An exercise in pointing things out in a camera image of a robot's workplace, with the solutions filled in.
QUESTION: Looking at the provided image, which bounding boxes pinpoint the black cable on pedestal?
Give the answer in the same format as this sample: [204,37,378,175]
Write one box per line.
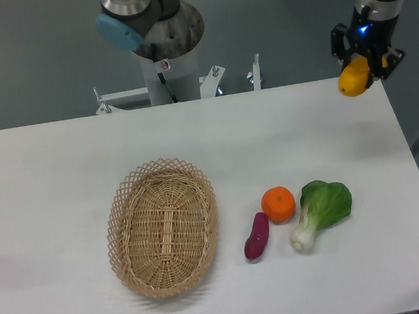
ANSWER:
[149,40,180,106]

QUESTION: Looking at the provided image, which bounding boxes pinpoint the orange tangerine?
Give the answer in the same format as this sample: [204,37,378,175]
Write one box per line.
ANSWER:
[261,186,296,224]

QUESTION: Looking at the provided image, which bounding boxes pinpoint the green bok choy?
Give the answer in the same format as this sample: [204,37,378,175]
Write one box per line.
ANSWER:
[290,180,352,252]

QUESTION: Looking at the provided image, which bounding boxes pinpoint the oval wicker basket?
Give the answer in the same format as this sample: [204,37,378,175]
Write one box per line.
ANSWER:
[106,158,218,299]

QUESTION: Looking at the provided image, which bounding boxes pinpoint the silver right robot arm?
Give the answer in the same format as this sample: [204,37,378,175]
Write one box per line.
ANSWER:
[330,0,406,70]

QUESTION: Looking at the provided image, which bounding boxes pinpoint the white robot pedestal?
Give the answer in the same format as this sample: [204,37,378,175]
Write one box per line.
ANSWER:
[133,1,205,106]

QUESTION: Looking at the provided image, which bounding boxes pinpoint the yellow mango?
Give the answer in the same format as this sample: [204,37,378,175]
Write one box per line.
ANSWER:
[338,55,378,98]

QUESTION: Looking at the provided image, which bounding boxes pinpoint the white mounting frame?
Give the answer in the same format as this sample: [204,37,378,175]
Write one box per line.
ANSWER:
[93,53,264,115]

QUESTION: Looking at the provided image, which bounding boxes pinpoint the purple sweet potato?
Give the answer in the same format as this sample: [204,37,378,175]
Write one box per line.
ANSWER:
[244,212,270,261]

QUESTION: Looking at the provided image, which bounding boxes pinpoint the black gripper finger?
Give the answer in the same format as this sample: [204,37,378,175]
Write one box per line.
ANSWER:
[365,47,406,89]
[330,24,351,65]

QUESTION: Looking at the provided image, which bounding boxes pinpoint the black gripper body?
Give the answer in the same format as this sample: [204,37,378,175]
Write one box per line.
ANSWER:
[345,9,399,59]

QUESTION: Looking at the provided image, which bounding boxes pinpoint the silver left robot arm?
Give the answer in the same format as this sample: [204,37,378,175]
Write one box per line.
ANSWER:
[95,0,405,106]

